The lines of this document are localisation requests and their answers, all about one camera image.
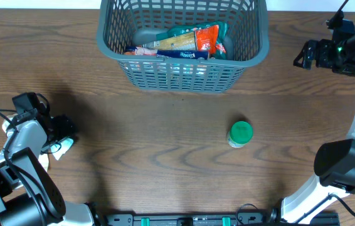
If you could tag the beige grain bag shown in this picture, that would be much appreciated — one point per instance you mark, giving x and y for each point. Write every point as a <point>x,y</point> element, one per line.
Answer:
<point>42,158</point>

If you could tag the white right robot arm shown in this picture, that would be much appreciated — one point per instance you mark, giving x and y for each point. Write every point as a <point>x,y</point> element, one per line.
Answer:
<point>334,164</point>

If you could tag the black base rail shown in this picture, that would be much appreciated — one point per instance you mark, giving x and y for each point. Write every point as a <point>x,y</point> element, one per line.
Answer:
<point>242,218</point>

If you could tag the grey plastic basket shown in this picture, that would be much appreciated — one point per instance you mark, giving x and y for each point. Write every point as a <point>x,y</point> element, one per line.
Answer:
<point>133,23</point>

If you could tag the green lid jar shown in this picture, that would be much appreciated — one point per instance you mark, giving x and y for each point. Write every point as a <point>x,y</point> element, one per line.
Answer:
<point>240,134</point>

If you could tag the green Nescafe coffee bag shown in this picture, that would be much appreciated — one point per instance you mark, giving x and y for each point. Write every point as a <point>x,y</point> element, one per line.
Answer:
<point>222,31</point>

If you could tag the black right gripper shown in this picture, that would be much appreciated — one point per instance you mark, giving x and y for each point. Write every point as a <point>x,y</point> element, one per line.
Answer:
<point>317,53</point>

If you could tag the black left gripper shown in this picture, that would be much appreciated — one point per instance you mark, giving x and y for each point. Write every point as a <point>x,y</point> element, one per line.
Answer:
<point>69,125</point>

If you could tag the light teal small pouch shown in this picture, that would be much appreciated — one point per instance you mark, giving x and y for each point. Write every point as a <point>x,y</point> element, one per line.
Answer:
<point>61,147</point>

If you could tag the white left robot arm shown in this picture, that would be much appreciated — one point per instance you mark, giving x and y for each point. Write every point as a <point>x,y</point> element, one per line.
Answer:
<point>28,196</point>

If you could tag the orange spaghetti packet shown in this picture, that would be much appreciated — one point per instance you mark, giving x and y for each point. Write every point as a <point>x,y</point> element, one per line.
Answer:
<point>203,39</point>

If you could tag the colourful tissue pack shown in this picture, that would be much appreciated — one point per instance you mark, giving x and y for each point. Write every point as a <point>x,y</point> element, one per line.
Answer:
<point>185,54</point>

